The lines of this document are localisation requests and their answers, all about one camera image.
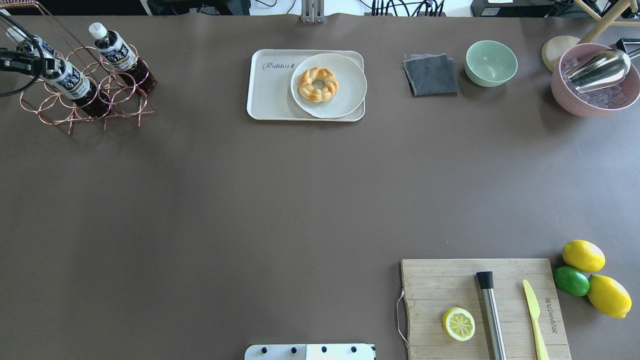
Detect tea bottle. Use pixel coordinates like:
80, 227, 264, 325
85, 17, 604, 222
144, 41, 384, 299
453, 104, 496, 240
88, 22, 158, 94
41, 56, 111, 119
6, 26, 55, 60

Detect cream rectangular tray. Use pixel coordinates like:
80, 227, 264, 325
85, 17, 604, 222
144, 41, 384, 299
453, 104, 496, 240
246, 48, 366, 122

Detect white round plate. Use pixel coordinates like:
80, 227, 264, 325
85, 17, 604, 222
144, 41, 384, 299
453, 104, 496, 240
290, 53, 367, 119

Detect dark grey folded cloth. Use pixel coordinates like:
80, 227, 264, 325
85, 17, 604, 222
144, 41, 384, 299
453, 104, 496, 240
402, 54, 460, 97

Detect green ceramic bowl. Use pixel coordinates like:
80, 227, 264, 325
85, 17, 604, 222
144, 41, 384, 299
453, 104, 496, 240
464, 39, 518, 88

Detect wooden cutting board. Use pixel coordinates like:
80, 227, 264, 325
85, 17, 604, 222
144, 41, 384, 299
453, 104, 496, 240
401, 259, 572, 360

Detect half lemon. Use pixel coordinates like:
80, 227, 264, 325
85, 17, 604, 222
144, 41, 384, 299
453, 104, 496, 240
442, 307, 476, 342

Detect steel muddler black tip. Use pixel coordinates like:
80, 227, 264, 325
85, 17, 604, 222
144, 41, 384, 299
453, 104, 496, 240
475, 271, 508, 360

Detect wooden mug tree stand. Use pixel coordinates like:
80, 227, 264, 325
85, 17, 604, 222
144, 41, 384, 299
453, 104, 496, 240
541, 0, 639, 72

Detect yellow plastic knife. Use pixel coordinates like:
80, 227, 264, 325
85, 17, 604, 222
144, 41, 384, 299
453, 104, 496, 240
522, 279, 550, 360

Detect pink bowl with ice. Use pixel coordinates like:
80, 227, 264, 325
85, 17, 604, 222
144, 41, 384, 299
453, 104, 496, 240
551, 43, 640, 117

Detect metal ice scoop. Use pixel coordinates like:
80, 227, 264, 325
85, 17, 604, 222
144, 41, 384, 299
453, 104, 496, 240
567, 48, 632, 93

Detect yellow lemon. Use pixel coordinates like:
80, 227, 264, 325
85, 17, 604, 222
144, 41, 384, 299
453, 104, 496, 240
561, 239, 606, 273
587, 275, 633, 319

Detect green lime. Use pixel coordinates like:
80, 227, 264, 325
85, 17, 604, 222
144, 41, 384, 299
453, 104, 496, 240
553, 265, 590, 297

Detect copper wire bottle rack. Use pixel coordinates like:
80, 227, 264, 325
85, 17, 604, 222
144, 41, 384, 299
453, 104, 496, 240
1, 0, 157, 135

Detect aluminium frame post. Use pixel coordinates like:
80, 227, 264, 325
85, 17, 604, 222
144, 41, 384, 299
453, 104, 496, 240
301, 0, 325, 24

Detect braided ring pastry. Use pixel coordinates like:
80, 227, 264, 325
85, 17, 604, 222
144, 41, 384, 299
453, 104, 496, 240
297, 66, 339, 103

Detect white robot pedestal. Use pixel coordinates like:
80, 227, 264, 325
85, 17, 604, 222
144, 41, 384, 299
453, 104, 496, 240
244, 342, 377, 360

